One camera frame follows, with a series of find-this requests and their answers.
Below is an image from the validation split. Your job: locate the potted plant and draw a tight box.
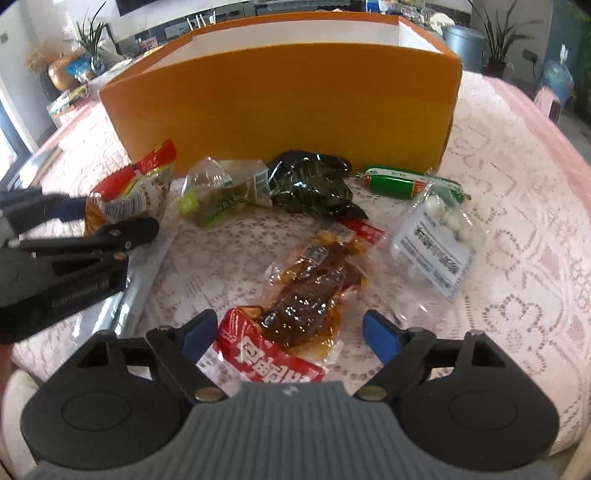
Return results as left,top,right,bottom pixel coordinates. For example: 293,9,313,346
75,1,107,76
469,1,543,78

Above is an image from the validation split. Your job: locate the orange cardboard box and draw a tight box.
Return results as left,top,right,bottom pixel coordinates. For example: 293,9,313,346
99,11,463,175

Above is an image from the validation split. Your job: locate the blue water bottle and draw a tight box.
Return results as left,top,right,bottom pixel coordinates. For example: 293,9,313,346
540,44,574,106

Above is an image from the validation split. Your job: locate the red brown meat snack packet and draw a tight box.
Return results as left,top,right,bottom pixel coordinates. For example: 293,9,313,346
197,220,384,391

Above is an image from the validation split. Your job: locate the clear green pickle packet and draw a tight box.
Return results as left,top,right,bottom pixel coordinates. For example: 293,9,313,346
176,157,273,228

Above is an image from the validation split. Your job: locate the white candy clear packet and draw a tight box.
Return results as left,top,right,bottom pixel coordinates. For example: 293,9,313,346
390,181,487,300

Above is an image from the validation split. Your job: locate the grey blue trash bin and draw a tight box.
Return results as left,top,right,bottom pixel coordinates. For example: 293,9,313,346
443,25,488,73

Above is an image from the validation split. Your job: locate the silver foil bag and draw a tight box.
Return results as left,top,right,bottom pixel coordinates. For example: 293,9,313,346
71,227,177,347

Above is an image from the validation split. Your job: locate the potted plant right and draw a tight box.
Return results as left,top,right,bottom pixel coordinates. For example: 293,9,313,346
469,1,543,78

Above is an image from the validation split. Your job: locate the pink small heater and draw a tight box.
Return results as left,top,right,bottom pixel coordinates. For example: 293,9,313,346
534,86,562,124

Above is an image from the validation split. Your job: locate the green sausage stick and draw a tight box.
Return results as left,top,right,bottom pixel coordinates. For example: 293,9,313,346
356,166,471,203

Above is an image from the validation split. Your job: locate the dark green snack packet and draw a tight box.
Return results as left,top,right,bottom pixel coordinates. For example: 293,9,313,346
267,150,368,220

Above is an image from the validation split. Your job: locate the potted plant left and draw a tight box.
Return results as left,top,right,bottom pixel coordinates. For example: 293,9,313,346
75,1,107,76

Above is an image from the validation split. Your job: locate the red yellow snack packet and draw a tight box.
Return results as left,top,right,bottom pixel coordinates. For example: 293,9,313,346
84,139,176,235

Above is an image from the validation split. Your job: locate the orange brown vase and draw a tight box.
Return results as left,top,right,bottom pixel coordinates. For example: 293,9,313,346
48,53,85,92

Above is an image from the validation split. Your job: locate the pink lace tablecloth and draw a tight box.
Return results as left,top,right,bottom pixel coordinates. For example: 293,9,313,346
11,71,591,455

